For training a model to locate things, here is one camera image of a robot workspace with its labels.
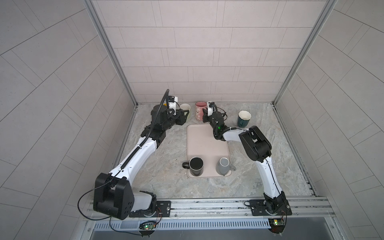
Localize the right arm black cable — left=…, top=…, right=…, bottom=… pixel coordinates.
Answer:
left=214, top=104, right=286, bottom=199

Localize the beige rectangular tray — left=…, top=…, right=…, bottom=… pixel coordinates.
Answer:
left=187, top=124, right=230, bottom=179

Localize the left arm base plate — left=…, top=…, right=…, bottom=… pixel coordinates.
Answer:
left=129, top=201, right=171, bottom=218

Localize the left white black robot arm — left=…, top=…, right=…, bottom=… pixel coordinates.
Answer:
left=93, top=105, right=189, bottom=220

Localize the dark green mug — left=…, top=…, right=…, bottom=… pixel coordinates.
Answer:
left=237, top=111, right=252, bottom=128

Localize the pink mug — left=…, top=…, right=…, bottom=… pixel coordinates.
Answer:
left=195, top=102, right=207, bottom=121

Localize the controller circuit board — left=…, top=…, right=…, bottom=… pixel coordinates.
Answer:
left=139, top=221, right=157, bottom=237
left=268, top=219, right=286, bottom=234

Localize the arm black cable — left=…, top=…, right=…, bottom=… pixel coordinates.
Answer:
left=76, top=88, right=171, bottom=235
left=214, top=104, right=286, bottom=199

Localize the right controller circuit board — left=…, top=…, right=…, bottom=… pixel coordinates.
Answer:
left=268, top=219, right=286, bottom=234

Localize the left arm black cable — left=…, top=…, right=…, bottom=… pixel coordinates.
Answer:
left=76, top=88, right=171, bottom=235

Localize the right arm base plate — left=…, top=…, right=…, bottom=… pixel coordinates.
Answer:
left=245, top=200, right=293, bottom=216

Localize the aluminium mounting rail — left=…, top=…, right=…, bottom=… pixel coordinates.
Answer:
left=80, top=196, right=337, bottom=223

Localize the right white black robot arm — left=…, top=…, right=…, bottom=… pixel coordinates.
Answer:
left=203, top=102, right=292, bottom=216

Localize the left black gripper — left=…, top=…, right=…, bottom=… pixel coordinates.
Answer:
left=158, top=108, right=189, bottom=132

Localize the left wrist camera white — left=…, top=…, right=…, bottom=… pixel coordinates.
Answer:
left=166, top=96, right=178, bottom=110

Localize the grey mug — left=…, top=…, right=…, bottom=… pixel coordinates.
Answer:
left=216, top=158, right=237, bottom=176

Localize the left controller circuit board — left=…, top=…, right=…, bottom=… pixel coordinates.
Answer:
left=139, top=221, right=157, bottom=237

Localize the black mug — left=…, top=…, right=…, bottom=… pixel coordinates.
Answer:
left=182, top=157, right=204, bottom=177

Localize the light green mug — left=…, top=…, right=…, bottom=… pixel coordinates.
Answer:
left=180, top=104, right=191, bottom=119

